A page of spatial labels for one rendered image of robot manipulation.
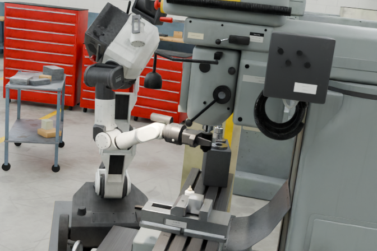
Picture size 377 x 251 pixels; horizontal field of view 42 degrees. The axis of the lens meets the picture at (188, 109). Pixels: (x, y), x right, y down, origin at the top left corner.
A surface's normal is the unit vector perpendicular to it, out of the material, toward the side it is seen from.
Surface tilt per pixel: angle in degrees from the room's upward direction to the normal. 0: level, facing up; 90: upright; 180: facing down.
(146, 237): 0
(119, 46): 58
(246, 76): 90
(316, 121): 90
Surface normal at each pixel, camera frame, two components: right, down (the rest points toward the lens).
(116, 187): 0.18, 0.46
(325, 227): -0.16, 0.18
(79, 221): 0.22, -0.51
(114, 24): 0.22, -0.31
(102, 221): 0.11, -0.97
